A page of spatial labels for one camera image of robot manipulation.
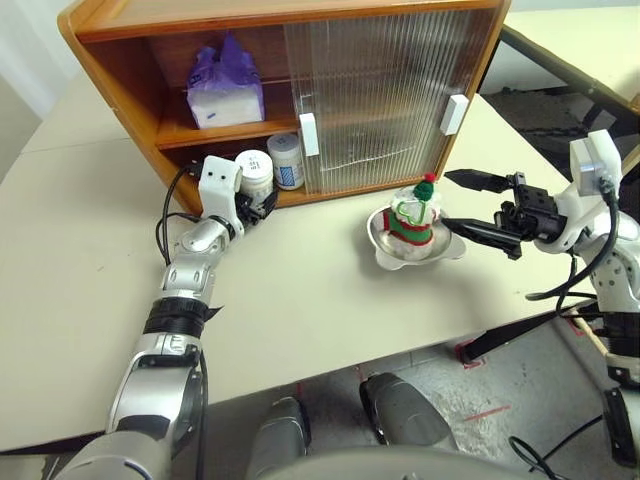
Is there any grey left robot leg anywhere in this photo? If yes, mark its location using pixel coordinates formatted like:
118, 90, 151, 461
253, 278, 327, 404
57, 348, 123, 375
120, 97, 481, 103
244, 397, 314, 480

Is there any grey robot leg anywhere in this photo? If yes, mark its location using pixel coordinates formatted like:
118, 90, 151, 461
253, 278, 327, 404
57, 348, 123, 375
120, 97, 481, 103
244, 397, 314, 480
359, 372, 459, 451

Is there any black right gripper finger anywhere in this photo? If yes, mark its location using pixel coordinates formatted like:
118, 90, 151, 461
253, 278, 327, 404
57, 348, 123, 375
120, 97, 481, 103
442, 218, 524, 260
443, 168, 514, 194

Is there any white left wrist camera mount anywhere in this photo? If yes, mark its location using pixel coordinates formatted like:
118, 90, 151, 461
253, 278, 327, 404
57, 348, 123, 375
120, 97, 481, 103
198, 155, 245, 236

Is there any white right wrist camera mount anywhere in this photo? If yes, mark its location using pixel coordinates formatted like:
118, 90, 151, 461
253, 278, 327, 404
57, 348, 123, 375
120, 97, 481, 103
537, 128, 624, 256

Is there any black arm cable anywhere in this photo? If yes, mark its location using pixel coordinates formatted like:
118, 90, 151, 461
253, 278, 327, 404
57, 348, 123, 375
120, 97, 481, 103
155, 159, 207, 266
524, 177, 622, 321

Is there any white jar with blue label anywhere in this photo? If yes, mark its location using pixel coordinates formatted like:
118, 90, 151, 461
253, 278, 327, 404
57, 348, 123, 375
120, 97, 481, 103
234, 149, 275, 202
266, 133, 306, 191

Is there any thin black loose cable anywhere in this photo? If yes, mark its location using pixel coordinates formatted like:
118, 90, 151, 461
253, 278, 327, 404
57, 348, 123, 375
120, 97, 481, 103
508, 414, 607, 476

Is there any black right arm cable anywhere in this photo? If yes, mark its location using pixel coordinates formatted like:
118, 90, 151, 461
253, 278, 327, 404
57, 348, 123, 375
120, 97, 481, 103
524, 177, 622, 321

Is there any steel dish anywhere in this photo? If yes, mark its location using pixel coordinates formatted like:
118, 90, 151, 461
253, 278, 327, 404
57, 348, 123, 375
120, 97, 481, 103
366, 207, 467, 271

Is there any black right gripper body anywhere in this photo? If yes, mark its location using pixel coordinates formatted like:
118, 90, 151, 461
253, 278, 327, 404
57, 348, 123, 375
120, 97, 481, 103
493, 172, 569, 242

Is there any white door handle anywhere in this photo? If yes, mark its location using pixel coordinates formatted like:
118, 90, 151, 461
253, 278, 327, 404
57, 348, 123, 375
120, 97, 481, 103
439, 93, 470, 135
298, 112, 320, 158

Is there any white plush toy green hat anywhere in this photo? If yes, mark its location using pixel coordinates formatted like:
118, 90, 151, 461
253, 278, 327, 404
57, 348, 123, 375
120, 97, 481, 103
382, 172, 446, 251

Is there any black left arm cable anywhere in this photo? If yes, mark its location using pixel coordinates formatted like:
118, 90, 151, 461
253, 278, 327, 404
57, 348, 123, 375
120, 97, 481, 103
155, 159, 207, 266

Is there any purple tissue pack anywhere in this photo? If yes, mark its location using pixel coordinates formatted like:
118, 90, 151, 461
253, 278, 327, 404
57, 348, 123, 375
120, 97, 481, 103
186, 32, 265, 130

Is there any wooden cabinet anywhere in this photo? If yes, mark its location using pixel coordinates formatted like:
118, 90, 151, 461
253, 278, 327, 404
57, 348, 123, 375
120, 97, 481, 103
57, 0, 512, 214

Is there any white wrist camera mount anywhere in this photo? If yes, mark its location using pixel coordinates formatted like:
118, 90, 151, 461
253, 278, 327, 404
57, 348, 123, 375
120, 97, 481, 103
537, 128, 624, 256
198, 155, 245, 236

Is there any grey right robot leg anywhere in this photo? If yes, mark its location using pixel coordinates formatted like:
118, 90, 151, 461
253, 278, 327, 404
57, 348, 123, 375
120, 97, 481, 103
359, 372, 459, 451

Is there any silver robot torso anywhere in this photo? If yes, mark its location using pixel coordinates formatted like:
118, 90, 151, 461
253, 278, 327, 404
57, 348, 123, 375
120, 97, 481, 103
264, 444, 501, 480

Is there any cream side table black frame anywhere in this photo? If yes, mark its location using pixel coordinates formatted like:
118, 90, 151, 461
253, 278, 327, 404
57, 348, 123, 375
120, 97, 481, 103
479, 9, 640, 166

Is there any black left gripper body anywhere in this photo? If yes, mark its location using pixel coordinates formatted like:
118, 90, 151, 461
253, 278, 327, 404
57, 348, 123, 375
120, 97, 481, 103
235, 194, 272, 229

